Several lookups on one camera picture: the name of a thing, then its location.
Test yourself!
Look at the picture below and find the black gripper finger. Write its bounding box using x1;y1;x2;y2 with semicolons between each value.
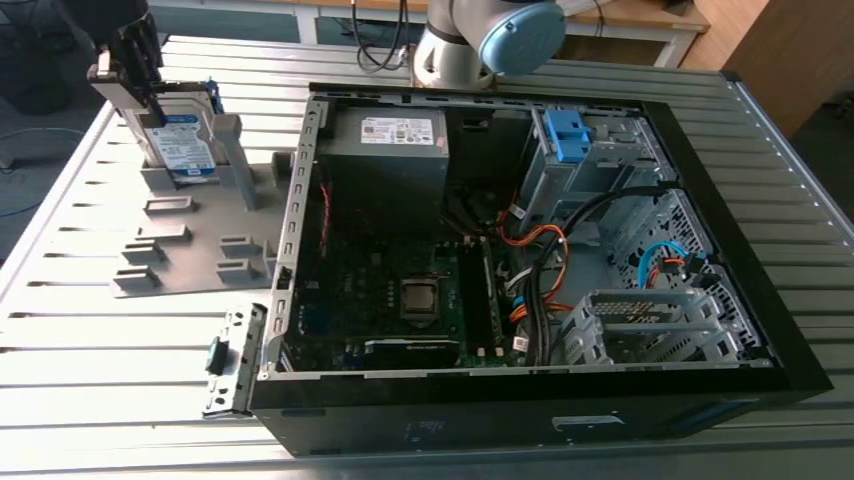
112;17;168;129

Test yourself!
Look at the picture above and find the hard disk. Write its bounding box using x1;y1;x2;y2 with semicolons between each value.
116;82;225;184

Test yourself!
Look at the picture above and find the silver disk bay cage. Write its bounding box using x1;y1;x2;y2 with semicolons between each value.
559;287;743;366

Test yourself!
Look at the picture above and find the black office chair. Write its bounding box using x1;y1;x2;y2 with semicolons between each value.
0;0;76;117

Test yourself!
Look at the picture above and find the grey parts rack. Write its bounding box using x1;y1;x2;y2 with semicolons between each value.
109;114;299;300

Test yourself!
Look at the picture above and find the grey power supply unit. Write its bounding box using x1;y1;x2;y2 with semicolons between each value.
319;107;452;236

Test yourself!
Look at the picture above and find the green motherboard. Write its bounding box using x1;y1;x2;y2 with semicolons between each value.
285;234;522;371

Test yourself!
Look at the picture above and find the silver CPU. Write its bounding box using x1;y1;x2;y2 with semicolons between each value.
399;282;442;321

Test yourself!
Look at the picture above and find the blue plastic drive latch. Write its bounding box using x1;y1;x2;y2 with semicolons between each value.
543;108;594;164

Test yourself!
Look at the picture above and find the black graphics card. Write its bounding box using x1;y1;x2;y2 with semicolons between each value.
363;337;462;369

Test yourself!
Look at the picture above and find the silver optical drive cage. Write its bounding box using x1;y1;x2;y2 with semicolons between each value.
519;107;675;221

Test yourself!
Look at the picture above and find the black PC case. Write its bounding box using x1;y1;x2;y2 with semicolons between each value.
249;82;835;459

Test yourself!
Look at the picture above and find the wooden cabinet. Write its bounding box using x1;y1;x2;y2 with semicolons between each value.
679;0;854;139

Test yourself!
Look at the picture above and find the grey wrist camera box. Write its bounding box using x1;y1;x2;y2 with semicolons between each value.
85;43;145;109

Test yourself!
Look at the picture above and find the thin red wire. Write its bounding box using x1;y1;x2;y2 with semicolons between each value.
316;177;336;251

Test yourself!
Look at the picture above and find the silver hinged case bracket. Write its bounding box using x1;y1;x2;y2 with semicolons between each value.
203;302;268;419

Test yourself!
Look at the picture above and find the orange power wire bundle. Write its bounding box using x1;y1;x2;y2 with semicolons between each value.
499;223;576;327

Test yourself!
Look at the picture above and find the white frame desk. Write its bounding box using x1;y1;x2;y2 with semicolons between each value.
292;0;710;69

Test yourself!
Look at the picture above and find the black cable bundle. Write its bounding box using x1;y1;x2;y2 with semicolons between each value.
519;184;675;369

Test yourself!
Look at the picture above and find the blue data wire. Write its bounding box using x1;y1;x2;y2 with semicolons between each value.
635;239;708;292

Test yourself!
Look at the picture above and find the disk power wire black plug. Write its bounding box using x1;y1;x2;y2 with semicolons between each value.
652;254;723;291

